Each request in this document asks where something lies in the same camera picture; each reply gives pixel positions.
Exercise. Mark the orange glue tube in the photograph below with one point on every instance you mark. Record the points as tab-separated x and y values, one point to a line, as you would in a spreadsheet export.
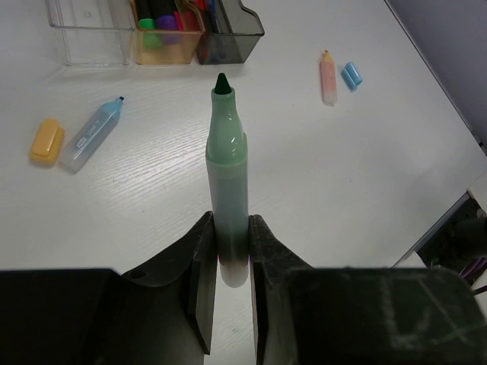
328	79

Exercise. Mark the green glue tube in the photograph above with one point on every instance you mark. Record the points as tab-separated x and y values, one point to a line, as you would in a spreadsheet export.
226	157

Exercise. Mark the orange eraser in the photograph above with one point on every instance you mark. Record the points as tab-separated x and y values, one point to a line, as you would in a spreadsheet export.
47	143

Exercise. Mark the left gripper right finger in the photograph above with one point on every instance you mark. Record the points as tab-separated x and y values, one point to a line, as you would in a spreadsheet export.
306	315

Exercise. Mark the dark grey plastic container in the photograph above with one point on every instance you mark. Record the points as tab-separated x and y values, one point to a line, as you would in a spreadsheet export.
240	31

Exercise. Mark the pink highlighter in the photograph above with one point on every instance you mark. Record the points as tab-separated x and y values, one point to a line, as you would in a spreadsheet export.
187	16

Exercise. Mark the blue glue tube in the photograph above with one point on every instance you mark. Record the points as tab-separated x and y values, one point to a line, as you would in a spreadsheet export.
91	135

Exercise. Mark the clear plastic container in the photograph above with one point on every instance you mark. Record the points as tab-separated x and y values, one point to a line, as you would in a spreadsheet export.
93	33

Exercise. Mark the green highlighter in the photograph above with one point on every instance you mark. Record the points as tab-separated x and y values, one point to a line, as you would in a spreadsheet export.
146	21

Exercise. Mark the red gel pen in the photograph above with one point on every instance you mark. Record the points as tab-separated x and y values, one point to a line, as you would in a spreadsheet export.
204	6

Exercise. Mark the blue gel pen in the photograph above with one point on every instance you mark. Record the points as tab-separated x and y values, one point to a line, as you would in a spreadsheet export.
213	19

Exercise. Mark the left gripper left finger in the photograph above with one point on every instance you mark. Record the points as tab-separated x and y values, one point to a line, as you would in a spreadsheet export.
160	312

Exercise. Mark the orange plastic container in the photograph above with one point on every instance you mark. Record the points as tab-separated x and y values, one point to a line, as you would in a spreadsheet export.
166	32

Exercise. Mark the purple highlighter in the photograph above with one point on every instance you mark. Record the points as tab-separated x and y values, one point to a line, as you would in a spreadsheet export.
165	19

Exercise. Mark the blue eraser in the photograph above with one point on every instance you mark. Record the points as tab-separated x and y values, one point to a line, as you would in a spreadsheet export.
351	76

